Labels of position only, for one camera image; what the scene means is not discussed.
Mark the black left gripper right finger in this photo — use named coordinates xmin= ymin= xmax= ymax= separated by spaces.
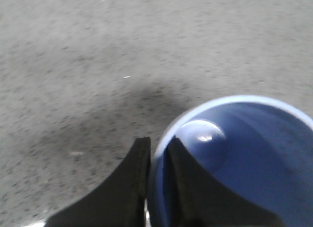
xmin=165 ymin=137 xmax=284 ymax=227

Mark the blue plastic cup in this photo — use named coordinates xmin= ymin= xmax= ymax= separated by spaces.
xmin=147 ymin=95 xmax=313 ymax=227

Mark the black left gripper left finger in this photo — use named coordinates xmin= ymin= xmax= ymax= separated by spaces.
xmin=45 ymin=137 xmax=151 ymax=227

